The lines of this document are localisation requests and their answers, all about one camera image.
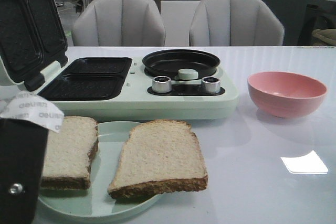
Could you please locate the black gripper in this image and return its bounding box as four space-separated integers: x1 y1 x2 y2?
1 119 49 223

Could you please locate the bread slice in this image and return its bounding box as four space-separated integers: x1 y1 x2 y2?
108 119 208 199
41 116 99 190

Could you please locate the green breakfast maker lid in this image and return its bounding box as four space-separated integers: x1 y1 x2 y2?
1 0 68 91

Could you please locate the pink plastic bowl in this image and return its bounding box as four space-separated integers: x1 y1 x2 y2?
247 71 328 118

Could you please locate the green breakfast maker base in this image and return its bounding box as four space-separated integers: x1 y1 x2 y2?
37 57 239 122

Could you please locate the white label tape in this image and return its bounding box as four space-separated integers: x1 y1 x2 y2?
1 91 64 133

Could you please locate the light green round plate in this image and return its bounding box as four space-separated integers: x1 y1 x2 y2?
34 121 161 223

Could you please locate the left silver knob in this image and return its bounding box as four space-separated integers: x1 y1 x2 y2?
152 76 172 93

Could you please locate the silver knob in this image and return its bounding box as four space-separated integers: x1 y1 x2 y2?
152 76 172 93
201 77 221 94

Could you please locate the left grey armchair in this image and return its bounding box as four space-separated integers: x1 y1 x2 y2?
71 0 165 47

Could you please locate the grey armchair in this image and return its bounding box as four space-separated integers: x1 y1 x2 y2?
189 0 285 46
71 0 165 47

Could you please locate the black round frying pan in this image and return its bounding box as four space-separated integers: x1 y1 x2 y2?
142 49 221 79

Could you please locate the right silver knob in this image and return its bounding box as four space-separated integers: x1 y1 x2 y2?
201 77 221 94

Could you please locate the white cabinet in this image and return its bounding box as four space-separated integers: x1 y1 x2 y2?
160 0 202 46

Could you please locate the right grey armchair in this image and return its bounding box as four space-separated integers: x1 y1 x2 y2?
189 0 285 46

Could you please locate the dark grey counter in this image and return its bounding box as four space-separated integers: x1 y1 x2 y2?
262 0 335 46

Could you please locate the green round pan handle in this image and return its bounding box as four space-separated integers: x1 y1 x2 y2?
177 68 198 81

